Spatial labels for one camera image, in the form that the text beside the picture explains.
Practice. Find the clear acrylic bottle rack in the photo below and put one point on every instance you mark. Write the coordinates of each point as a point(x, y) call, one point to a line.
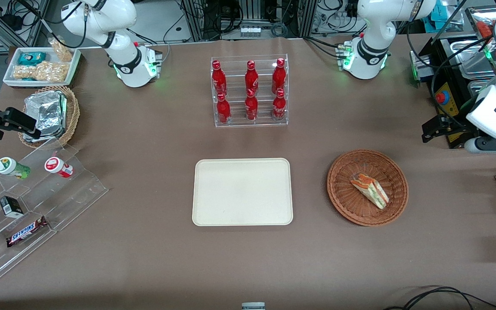
point(235, 122)

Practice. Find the snickers chocolate bar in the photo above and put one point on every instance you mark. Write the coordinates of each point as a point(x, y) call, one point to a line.
point(26, 232)

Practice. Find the teal snack packet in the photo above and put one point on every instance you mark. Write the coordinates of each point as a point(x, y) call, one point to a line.
point(32, 58)

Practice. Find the steel pan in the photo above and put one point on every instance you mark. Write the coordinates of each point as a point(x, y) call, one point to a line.
point(472, 60)

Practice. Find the brown round wicker basket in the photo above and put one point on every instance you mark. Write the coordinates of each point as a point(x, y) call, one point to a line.
point(351, 202)

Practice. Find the green lid yoghurt cup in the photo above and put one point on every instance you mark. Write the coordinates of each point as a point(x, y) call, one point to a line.
point(9, 167)

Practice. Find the white rectangular snack tray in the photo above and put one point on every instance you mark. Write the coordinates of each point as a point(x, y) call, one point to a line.
point(11, 79)

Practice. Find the clear acrylic step stand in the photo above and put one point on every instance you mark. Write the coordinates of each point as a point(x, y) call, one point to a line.
point(71, 193)

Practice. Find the silver foil wrapped packs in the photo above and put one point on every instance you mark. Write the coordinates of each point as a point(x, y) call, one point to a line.
point(50, 114)

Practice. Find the small black carton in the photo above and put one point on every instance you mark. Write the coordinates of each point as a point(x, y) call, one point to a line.
point(12, 206)

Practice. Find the cream rectangular serving tray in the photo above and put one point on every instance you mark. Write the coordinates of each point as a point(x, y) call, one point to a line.
point(242, 193)

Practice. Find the large clear peanut bag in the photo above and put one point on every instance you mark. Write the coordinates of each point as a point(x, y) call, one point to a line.
point(41, 72)

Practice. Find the red lid yoghurt cup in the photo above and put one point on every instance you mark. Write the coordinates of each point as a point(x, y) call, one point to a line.
point(57, 166)

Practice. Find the grey wrist camera bar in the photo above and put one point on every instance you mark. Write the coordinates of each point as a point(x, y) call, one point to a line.
point(493, 145)

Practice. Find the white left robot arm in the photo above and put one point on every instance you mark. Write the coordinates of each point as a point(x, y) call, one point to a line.
point(373, 30)

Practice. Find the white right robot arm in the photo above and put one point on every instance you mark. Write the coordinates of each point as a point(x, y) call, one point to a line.
point(101, 21)

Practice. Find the triangle sandwich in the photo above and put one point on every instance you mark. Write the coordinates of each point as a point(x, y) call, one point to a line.
point(370, 189)

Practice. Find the light tan wicker basket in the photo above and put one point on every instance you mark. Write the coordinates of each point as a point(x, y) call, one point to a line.
point(72, 114)

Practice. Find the black machine with emergency button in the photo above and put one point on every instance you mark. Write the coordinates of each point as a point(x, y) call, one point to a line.
point(450, 94)

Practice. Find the teal box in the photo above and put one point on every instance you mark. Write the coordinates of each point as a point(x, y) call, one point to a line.
point(438, 13)

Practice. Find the small clear peanut bag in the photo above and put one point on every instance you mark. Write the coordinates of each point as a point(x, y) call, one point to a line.
point(62, 51)

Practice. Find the red cola bottle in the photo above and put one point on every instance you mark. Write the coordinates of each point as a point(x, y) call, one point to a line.
point(223, 111)
point(218, 79)
point(279, 107)
point(278, 77)
point(251, 107)
point(251, 79)

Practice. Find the grey device at table edge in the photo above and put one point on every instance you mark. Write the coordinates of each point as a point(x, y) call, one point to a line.
point(253, 306)

